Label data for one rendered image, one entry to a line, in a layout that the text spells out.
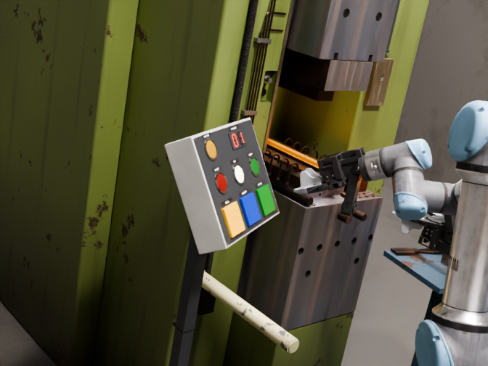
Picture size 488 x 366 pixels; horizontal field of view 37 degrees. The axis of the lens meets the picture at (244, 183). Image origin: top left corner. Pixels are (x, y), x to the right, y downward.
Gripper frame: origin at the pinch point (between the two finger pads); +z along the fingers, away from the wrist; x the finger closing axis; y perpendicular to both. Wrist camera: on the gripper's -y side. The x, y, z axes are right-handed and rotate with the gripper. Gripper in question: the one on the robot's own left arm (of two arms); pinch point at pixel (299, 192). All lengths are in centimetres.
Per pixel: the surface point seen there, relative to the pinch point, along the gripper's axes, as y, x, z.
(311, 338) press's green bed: -57, -45, 31
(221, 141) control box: 19.0, 13.3, 10.4
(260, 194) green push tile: 2.2, 3.1, 9.6
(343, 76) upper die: 25.8, -41.7, -7.0
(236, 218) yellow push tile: 0.1, 19.4, 9.6
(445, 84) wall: -3, -457, 42
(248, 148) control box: 14.7, 0.1, 10.4
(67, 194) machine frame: 15, -28, 99
